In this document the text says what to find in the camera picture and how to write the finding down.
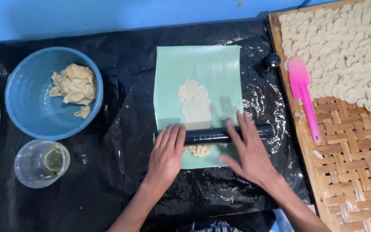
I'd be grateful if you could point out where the pile of round dough crackers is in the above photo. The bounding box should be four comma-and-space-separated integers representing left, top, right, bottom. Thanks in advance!
278, 0, 371, 124

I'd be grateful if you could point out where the person's left hand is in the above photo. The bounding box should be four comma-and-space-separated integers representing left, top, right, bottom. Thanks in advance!
146, 124, 187, 188

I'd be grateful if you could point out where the person's right hand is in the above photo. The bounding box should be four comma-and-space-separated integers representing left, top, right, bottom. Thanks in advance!
218, 110, 281, 190

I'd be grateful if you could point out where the small black round cutter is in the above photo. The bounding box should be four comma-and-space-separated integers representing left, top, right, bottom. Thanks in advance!
261, 52, 281, 72

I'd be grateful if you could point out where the black rolling pin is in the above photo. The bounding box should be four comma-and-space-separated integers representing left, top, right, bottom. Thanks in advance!
153, 124, 275, 146

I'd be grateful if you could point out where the woven bamboo tray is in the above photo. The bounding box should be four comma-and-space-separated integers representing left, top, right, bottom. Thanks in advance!
267, 0, 371, 232

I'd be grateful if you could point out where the person's striped clothing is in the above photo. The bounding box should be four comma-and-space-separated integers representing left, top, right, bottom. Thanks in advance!
190, 220, 242, 232

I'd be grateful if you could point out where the flattened dough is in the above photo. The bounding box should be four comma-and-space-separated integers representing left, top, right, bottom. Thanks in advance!
177, 77, 213, 158

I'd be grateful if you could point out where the small dough scrap in bowl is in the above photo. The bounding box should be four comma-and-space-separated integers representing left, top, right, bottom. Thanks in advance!
74, 105, 91, 120

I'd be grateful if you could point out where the pink spatula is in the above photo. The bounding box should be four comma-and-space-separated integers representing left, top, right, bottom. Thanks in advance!
287, 57, 322, 143

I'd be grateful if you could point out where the blue plastic bowl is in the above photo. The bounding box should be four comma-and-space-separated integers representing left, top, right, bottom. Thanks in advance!
5, 47, 104, 141

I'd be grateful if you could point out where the green plastic sheet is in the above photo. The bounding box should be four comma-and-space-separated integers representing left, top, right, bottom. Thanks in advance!
153, 45, 244, 170

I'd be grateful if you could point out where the dough lump in bowl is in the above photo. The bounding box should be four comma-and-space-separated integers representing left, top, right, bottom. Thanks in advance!
49, 63, 98, 106

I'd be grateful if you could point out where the clear cup of oil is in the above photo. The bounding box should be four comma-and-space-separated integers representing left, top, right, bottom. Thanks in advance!
14, 139, 71, 189

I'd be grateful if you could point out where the black plastic table cover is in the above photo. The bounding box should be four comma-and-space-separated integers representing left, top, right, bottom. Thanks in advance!
0, 19, 312, 232

